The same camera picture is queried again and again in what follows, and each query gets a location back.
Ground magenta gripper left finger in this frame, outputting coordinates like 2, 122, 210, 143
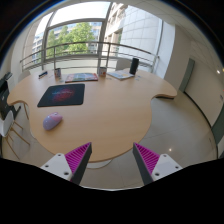
41, 142, 92, 185

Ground lilac computer mouse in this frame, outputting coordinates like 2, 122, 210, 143
43, 112, 62, 130

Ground white printed cup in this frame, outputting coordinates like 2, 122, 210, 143
99, 67, 107, 77

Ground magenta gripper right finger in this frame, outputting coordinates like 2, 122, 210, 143
133, 143, 182, 185

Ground black chair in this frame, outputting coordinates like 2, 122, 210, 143
0, 72, 21, 119

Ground metal balcony railing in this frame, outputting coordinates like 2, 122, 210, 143
20, 41, 159, 71

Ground white chair wooden legs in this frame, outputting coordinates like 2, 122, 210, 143
0, 111, 29, 156

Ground colourful book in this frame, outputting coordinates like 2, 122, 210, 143
65, 73, 98, 83

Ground black cylindrical speaker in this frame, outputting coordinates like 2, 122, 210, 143
129, 58, 139, 75

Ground dark flat remote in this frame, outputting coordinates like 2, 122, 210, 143
38, 71, 48, 79

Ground black mouse pad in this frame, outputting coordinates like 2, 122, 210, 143
37, 84, 85, 107

